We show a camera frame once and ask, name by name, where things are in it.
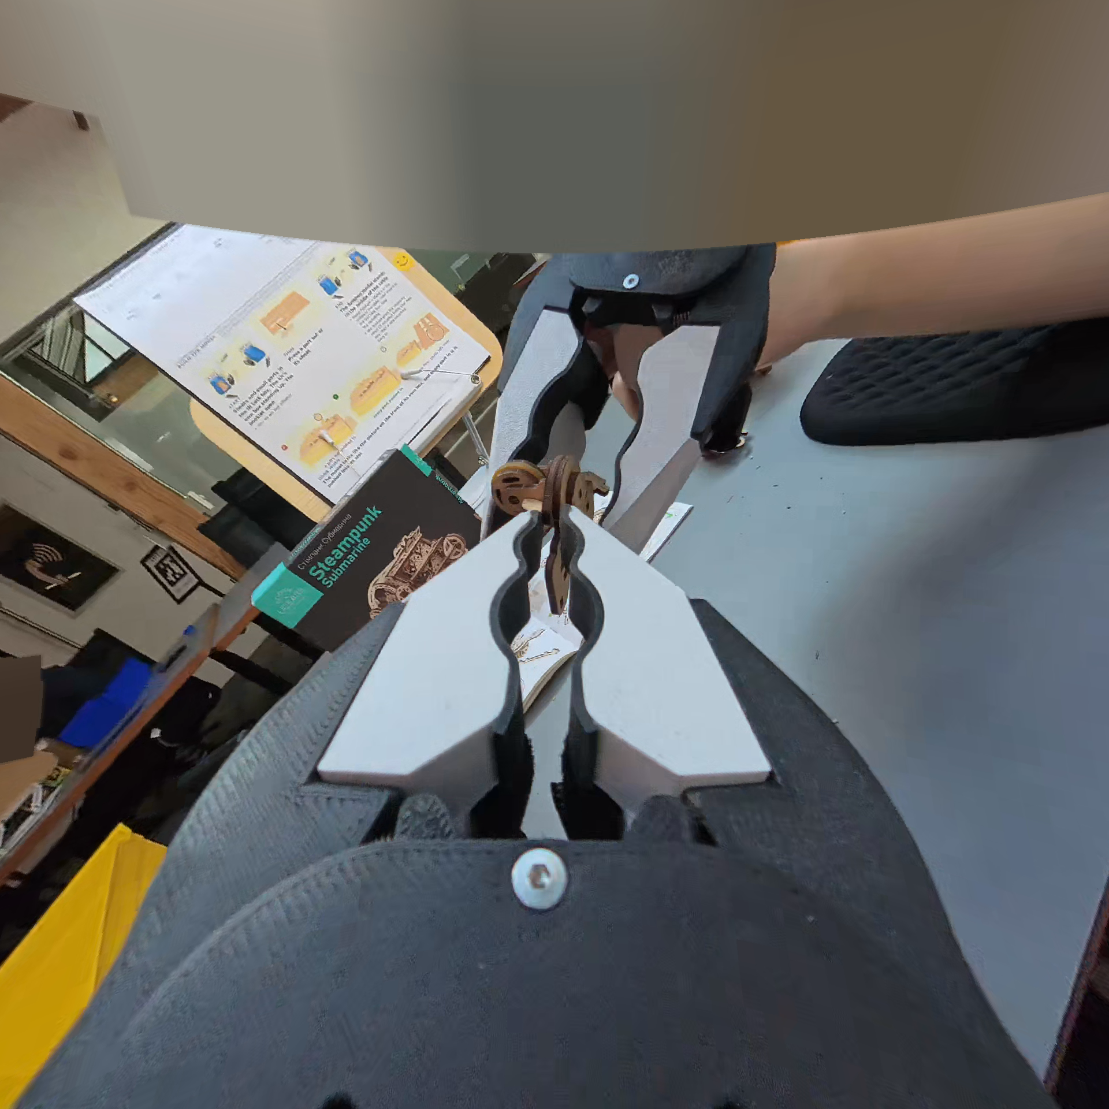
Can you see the knotty wooden beam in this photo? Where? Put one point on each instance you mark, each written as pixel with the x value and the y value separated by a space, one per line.
pixel 105 468

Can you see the black quilted mesh pad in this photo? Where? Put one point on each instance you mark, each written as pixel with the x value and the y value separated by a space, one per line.
pixel 954 390

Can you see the person's right hand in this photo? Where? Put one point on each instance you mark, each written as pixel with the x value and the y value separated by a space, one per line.
pixel 629 390

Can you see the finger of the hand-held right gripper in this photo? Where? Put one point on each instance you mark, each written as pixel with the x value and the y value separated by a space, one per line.
pixel 538 382
pixel 671 407

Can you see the person's right forearm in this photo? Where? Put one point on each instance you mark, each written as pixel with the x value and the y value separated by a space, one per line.
pixel 954 268

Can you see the black model kit box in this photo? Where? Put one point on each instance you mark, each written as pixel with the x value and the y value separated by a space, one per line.
pixel 364 555

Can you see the printed instruction sheet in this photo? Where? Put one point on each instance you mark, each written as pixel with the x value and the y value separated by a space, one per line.
pixel 286 329

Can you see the wooden document board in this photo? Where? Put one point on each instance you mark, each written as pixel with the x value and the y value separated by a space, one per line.
pixel 460 321

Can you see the yellow plastic bin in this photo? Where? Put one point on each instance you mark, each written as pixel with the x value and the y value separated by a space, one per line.
pixel 61 953

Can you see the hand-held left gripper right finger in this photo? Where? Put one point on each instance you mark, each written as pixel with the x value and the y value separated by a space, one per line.
pixel 667 693

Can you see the wooden model part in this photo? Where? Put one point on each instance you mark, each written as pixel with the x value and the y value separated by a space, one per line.
pixel 555 485

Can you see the dark wall poster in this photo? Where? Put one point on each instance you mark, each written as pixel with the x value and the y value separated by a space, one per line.
pixel 52 563

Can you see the black and white marker tag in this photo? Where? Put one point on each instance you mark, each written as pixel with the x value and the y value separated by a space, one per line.
pixel 172 573

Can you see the blue plastic bin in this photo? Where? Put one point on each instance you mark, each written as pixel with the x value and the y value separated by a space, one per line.
pixel 105 706

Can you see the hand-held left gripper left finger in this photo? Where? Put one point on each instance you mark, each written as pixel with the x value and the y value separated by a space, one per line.
pixel 416 684

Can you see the illustrated instruction booklet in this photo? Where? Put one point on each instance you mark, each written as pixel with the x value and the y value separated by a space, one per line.
pixel 646 528

